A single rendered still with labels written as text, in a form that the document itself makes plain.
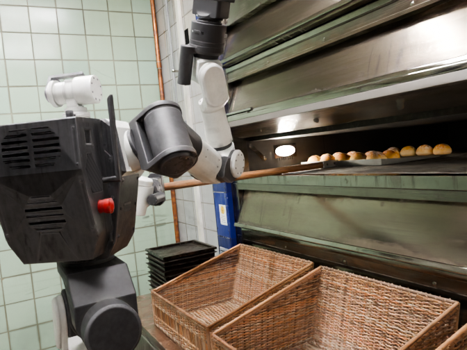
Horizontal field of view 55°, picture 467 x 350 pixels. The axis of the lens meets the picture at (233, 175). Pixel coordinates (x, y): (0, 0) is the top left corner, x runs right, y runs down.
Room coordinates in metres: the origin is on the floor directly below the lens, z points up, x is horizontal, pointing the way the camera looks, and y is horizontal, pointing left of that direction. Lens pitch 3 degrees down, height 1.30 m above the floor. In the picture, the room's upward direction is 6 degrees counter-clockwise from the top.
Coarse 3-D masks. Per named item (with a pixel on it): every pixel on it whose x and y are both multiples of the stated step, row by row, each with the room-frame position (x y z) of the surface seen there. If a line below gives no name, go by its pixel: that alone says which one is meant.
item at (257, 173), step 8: (272, 168) 1.92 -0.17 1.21; (280, 168) 1.93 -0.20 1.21; (288, 168) 1.95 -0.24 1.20; (296, 168) 1.96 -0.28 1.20; (304, 168) 1.99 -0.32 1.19; (312, 168) 2.01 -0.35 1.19; (240, 176) 1.83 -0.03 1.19; (248, 176) 1.85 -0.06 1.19; (256, 176) 1.87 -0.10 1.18; (168, 184) 1.69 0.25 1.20; (176, 184) 1.70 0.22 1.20; (184, 184) 1.72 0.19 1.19; (192, 184) 1.73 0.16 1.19; (200, 184) 1.75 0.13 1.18; (208, 184) 1.78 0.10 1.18
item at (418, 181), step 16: (272, 176) 1.92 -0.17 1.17; (288, 176) 1.82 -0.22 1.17; (304, 176) 1.72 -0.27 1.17; (320, 176) 1.64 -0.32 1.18; (336, 176) 1.56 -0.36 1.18; (352, 176) 1.49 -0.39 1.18; (368, 176) 1.43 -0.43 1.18; (384, 176) 1.37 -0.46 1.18; (400, 176) 1.32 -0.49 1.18; (416, 176) 1.27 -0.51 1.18; (432, 176) 1.22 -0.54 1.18; (448, 176) 1.18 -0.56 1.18; (464, 176) 1.14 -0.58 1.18
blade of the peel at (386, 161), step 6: (426, 156) 2.07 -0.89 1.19; (432, 156) 2.02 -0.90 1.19; (438, 156) 2.01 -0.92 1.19; (306, 162) 2.29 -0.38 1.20; (312, 162) 2.25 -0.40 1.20; (342, 162) 2.05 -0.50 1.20; (348, 162) 2.02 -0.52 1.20; (354, 162) 1.98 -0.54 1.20; (360, 162) 1.95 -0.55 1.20; (366, 162) 1.92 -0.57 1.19; (372, 162) 1.89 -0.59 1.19; (378, 162) 1.86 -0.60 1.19; (384, 162) 1.85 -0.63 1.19; (390, 162) 1.87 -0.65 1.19; (396, 162) 1.89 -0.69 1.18
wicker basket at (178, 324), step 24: (240, 264) 2.11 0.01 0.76; (264, 264) 1.94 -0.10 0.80; (312, 264) 1.67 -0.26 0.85; (168, 288) 1.95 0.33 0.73; (216, 288) 2.07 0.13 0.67; (240, 288) 2.07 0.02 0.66; (264, 288) 1.91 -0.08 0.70; (168, 312) 1.76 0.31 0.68; (192, 312) 2.00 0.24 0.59; (216, 312) 1.98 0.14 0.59; (240, 312) 1.52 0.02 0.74; (192, 336) 1.57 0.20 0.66
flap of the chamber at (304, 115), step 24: (456, 72) 0.98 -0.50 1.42; (360, 96) 1.24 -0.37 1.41; (384, 96) 1.16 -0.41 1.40; (408, 96) 1.14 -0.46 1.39; (432, 96) 1.11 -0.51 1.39; (456, 96) 1.09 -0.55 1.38; (240, 120) 1.83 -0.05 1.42; (264, 120) 1.67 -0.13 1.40; (288, 120) 1.62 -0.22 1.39; (312, 120) 1.58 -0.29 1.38; (336, 120) 1.54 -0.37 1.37; (360, 120) 1.50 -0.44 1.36
